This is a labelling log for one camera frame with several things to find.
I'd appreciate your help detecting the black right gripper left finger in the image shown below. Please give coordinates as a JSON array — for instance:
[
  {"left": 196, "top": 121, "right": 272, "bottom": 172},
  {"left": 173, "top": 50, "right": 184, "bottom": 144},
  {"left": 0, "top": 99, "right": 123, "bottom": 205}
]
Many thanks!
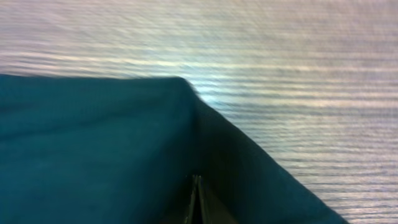
[{"left": 183, "top": 175, "right": 198, "bottom": 224}]

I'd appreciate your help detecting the black t-shirt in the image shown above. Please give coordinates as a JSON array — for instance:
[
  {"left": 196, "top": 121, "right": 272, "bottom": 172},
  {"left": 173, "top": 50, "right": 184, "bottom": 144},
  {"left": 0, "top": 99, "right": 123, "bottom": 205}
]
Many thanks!
[{"left": 1, "top": 75, "right": 344, "bottom": 223}]

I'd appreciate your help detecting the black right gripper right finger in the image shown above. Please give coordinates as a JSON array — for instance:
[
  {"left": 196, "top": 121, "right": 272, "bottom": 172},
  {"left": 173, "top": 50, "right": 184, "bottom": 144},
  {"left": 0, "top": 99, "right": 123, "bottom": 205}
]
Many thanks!
[{"left": 198, "top": 176, "right": 238, "bottom": 224}]

